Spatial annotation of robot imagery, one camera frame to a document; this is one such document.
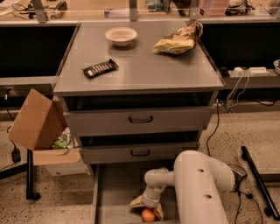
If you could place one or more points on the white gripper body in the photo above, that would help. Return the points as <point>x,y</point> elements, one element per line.
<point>150,200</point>

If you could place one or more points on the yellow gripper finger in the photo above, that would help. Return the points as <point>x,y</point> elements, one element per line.
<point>158,211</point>
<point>137,202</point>

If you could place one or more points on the orange fruit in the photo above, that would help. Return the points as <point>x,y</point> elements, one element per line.
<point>148,215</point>

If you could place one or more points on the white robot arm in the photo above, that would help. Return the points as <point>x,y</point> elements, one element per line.
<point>198,181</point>

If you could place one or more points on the grey bottom drawer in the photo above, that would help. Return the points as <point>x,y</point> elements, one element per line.
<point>118,184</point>

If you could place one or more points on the grey top drawer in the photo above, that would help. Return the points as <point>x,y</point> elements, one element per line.
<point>137,121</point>

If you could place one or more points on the grey drawer cabinet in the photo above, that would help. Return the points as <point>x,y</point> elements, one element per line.
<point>144,79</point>

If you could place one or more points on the black power adapter brick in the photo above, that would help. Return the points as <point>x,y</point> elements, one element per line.
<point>239,175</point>

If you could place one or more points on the green snack packet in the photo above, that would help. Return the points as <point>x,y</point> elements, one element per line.
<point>60,143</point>

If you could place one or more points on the black table leg right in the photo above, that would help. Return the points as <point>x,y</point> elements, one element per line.
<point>261,179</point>

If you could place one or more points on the black table leg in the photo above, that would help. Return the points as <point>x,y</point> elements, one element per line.
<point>261,179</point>
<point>28,168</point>

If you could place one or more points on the black table leg left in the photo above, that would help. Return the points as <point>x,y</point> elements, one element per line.
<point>28,168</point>

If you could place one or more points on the brown cardboard box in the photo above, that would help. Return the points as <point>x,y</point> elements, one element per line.
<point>37,126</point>

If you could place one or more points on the black plug adapter left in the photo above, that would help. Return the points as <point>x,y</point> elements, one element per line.
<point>15,154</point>

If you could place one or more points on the black snack bar wrapper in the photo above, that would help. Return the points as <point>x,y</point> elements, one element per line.
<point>100,68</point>

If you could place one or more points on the white plug adapter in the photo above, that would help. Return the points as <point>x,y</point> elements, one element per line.
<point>238,70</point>

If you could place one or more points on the yellow brown chip bag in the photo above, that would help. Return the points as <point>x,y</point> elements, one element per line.
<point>180,41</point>

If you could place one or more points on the white paper bowl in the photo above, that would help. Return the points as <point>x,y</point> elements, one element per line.
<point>121,36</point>

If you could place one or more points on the white power strip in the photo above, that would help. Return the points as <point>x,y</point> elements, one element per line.
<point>258,71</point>

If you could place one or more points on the pink plastic bin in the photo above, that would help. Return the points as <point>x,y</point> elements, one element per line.
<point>212,8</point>

